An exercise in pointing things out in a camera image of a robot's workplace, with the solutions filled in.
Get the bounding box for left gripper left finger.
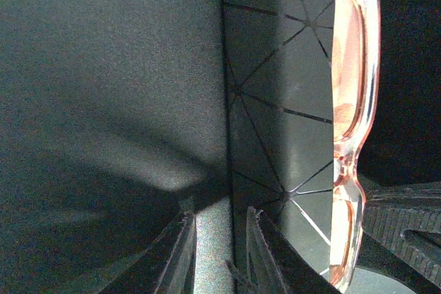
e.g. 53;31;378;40
100;204;196;293

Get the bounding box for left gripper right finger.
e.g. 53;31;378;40
227;207;339;294

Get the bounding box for brown sunglasses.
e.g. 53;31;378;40
329;0;380;293

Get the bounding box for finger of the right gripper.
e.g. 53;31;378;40
358;176;440;291

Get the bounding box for black glasses case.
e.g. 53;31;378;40
223;0;334;276

